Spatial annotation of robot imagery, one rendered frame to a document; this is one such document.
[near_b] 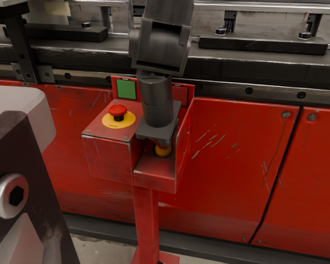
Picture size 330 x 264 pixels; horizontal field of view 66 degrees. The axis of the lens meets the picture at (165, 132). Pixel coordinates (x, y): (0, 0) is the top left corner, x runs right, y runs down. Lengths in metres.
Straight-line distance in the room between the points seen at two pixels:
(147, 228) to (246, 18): 0.62
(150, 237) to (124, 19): 0.62
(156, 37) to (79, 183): 0.76
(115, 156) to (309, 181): 0.58
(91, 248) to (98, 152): 0.80
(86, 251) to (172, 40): 1.07
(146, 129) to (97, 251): 0.88
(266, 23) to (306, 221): 0.64
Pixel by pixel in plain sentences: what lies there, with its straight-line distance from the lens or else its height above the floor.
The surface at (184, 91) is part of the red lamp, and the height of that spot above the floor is 0.82.
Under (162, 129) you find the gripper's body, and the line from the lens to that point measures 0.47.
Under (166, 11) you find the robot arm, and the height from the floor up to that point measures 1.01.
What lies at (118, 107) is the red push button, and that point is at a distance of 0.55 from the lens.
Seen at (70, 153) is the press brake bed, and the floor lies 0.51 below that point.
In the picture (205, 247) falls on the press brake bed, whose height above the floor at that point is 0.05.
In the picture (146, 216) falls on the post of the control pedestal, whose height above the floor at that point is 0.49.
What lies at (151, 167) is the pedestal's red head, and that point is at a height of 0.70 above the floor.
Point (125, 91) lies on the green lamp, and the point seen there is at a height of 0.80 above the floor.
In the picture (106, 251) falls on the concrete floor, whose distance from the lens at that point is 1.27.
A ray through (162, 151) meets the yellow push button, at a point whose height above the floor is 0.72.
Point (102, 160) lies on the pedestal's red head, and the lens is 0.56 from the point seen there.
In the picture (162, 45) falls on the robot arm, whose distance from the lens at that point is 0.37.
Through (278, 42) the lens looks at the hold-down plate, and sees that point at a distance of 0.70.
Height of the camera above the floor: 1.07
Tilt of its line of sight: 35 degrees down
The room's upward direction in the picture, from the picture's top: straight up
